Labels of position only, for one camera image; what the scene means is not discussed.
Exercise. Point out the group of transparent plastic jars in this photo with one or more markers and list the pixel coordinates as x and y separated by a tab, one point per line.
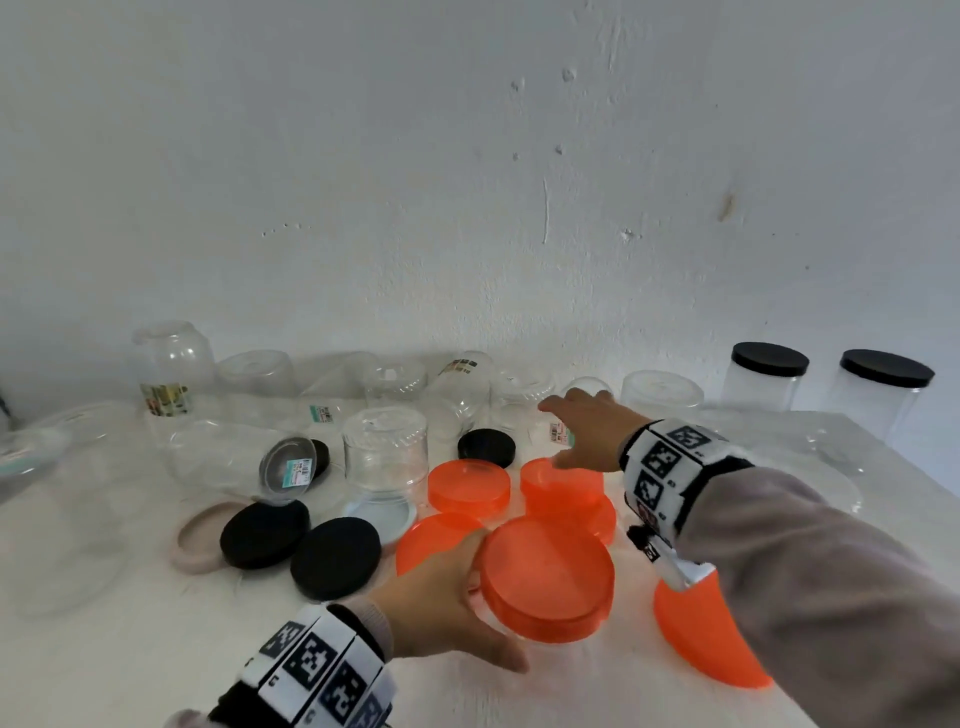
386	450

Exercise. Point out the person's left forearm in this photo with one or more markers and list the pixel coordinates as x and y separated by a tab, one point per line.
184	721

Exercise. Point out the large orange lid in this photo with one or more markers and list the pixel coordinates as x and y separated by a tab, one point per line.
431	540
547	574
705	645

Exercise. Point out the light blue lid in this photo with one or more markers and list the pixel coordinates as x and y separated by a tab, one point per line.
386	521

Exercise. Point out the small orange lid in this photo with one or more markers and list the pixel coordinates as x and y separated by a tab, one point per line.
469	487
600	525
561	484

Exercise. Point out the black white marker wristband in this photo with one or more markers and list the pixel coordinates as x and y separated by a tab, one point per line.
667	472
315	660

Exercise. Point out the pale pink lid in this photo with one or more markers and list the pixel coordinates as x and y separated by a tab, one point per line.
196	540

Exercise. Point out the person's right hand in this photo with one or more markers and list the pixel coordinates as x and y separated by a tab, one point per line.
600	435

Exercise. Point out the person's right forearm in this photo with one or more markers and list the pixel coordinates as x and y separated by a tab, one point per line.
825	600

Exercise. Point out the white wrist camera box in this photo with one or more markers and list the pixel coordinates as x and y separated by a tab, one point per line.
675	570

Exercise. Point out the person's left hand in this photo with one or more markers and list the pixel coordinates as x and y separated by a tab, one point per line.
431	607

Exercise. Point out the large black lid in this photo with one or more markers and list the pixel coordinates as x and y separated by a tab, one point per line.
262	534
335	559

